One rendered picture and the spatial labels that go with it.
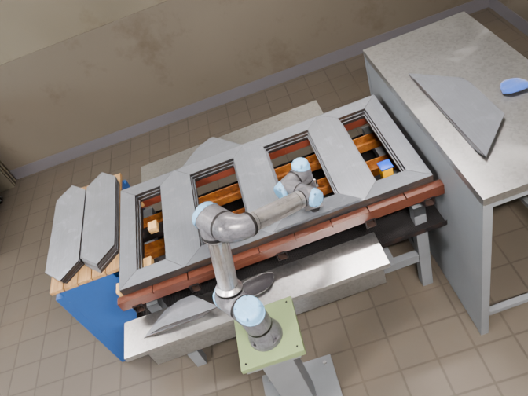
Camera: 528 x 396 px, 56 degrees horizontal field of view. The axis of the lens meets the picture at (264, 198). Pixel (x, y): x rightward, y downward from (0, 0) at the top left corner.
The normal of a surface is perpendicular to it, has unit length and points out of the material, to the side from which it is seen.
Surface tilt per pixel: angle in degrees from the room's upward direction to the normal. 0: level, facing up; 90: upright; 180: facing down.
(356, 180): 0
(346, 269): 0
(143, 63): 90
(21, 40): 90
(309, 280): 0
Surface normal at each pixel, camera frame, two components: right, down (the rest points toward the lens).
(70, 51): 0.17, 0.66
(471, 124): -0.29, -0.67
